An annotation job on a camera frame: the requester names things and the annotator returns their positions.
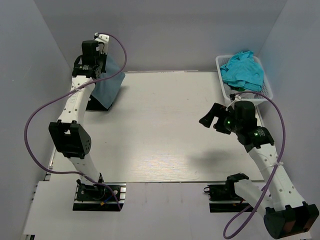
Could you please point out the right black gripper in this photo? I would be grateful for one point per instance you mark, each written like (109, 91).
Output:
(217, 110)

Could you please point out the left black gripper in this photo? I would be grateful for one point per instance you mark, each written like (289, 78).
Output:
(103, 55)

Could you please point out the grey-blue t-shirt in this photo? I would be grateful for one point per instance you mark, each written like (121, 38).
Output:
(106, 91)

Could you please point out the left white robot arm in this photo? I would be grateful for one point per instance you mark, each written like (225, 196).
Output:
(68, 134)

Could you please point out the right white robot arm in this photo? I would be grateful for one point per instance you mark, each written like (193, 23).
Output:
(284, 211)

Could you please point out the grey t-shirt in basket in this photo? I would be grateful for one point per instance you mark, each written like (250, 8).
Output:
(240, 93)

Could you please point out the green item in basket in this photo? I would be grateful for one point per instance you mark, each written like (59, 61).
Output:
(238, 89)

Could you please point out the folded black t-shirt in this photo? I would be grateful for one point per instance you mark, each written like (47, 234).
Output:
(94, 105)

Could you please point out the turquoise t-shirt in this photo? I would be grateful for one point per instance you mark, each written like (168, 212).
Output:
(241, 71)

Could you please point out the white plastic laundry basket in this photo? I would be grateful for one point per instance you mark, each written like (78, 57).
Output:
(256, 99)

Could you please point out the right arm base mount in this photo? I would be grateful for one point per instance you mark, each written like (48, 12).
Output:
(220, 200)

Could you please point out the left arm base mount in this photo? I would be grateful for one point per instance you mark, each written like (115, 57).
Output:
(96, 198)

